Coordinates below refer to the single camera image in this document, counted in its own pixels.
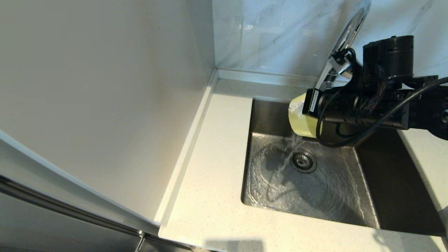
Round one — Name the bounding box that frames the yellow bowl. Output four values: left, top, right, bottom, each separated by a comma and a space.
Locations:
288, 93, 323, 138

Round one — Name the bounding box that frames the tall white cabinet side panel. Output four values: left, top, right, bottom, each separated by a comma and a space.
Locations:
0, 0, 218, 226

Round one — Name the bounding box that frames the running water stream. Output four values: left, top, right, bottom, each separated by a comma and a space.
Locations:
276, 60, 335, 169

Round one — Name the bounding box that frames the large stainless steel appliance door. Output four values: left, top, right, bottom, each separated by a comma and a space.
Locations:
0, 174, 194, 252

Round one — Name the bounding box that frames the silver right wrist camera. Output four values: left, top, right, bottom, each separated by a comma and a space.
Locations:
329, 48, 357, 80

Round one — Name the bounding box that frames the stainless steel sink basin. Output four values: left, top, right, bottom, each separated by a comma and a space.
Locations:
241, 98, 447, 236

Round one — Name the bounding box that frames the chrome gooseneck faucet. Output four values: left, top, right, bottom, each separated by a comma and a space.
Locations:
314, 0, 371, 92

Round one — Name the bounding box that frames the round metal drain strainer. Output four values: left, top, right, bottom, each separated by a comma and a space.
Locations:
289, 150, 318, 174

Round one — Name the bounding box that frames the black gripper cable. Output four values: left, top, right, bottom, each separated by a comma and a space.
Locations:
316, 76, 448, 147

